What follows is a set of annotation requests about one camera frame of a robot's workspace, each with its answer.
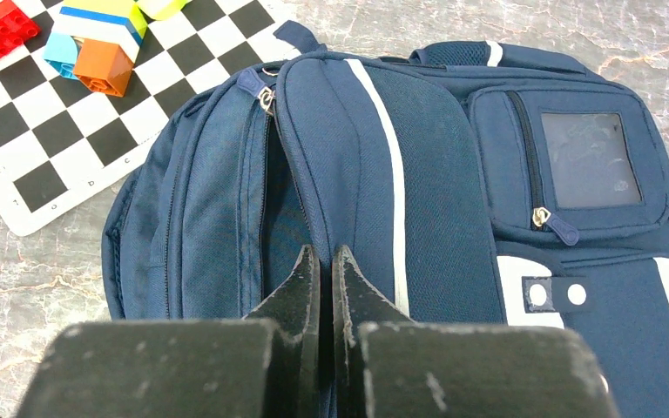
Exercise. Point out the black white chessboard mat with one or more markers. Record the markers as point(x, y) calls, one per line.
point(60, 144)

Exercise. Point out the navy blue student backpack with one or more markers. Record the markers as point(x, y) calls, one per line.
point(472, 181)

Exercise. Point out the blue toy block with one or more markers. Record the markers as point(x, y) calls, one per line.
point(61, 53)

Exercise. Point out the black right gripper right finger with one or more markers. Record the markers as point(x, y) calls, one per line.
point(388, 365)

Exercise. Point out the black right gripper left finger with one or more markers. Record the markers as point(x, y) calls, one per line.
point(263, 365)

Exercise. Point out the orange brown toy block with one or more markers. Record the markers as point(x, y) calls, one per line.
point(103, 67)

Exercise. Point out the green toy block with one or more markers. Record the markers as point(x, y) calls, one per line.
point(123, 23)

